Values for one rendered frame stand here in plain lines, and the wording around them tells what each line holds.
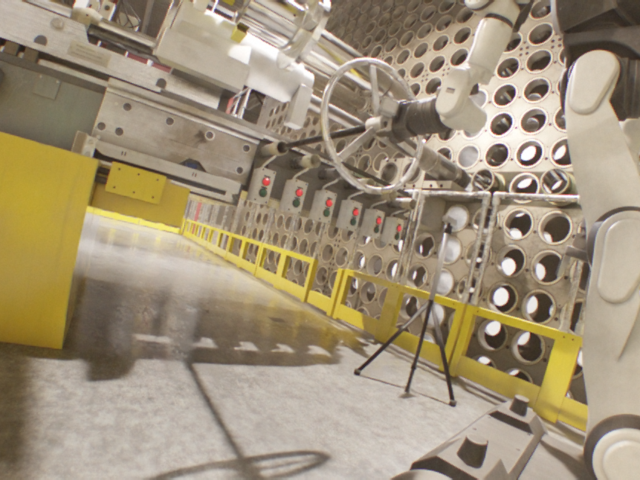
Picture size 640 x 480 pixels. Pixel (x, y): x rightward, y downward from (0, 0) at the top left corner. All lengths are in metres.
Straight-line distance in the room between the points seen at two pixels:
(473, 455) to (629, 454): 0.24
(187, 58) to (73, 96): 0.49
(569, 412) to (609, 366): 1.03
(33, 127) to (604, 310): 1.75
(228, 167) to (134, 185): 0.57
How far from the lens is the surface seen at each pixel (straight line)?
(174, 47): 1.55
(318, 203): 1.63
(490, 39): 0.80
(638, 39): 0.87
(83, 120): 1.53
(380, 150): 3.96
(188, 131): 1.51
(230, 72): 1.58
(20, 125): 1.56
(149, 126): 1.49
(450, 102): 0.74
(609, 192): 0.73
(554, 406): 1.72
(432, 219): 2.97
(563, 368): 1.69
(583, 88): 0.78
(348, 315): 2.47
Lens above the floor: 0.49
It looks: 1 degrees up
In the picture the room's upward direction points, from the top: 14 degrees clockwise
